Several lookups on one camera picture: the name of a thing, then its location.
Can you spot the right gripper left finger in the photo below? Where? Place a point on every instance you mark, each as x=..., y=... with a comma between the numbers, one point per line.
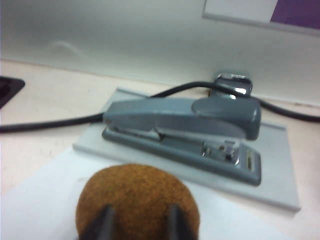
x=102, y=225

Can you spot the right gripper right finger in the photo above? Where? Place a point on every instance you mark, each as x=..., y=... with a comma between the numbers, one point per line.
x=180, y=225

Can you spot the brown kiwi fruit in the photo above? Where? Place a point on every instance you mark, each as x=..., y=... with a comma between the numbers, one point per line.
x=137, y=190

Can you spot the large white paper sheet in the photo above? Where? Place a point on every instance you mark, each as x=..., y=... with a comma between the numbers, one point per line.
x=37, y=212

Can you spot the grey stapler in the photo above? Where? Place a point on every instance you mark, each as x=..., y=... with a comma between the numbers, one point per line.
x=180, y=120

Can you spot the grey plastic tray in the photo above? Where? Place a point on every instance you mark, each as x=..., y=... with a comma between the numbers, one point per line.
x=280, y=180

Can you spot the chrome partition clamp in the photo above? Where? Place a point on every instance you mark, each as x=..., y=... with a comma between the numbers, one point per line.
x=237, y=83

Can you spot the black flat monitor base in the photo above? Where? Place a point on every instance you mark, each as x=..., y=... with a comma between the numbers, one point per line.
x=10, y=91

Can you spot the frosted desk partition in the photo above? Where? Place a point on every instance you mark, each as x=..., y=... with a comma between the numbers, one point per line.
x=100, y=37

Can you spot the purple and white name plate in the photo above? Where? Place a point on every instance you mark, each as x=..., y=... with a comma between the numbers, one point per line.
x=295, y=12

